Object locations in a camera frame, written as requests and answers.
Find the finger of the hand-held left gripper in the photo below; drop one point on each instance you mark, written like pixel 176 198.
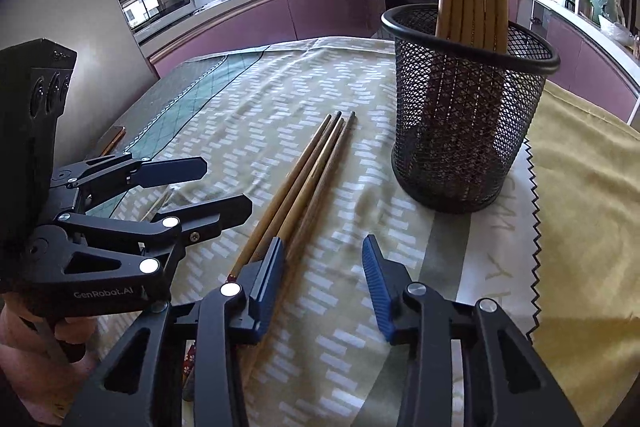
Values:
pixel 170 171
pixel 220 212

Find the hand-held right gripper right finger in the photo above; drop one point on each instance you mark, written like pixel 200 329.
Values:
pixel 377 287

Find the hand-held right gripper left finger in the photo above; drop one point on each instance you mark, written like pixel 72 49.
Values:
pixel 267 292

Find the light wooden chopstick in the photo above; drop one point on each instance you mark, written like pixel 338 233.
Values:
pixel 159 203
pixel 289 179
pixel 329 172
pixel 303 182

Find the dark brown wooden chopstick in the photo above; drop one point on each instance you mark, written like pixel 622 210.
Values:
pixel 315 182

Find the black mesh holder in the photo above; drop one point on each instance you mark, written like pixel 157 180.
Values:
pixel 450 132

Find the person's left hand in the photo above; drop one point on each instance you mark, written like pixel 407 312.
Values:
pixel 20 342

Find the brown flat object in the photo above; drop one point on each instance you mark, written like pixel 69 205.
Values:
pixel 114 139

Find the patterned beige teal tablecloth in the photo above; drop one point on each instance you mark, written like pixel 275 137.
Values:
pixel 240 107

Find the pink base cabinets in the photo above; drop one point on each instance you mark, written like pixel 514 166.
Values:
pixel 590 57
pixel 300 12

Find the yellow cloth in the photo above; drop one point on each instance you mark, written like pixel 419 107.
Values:
pixel 585 232

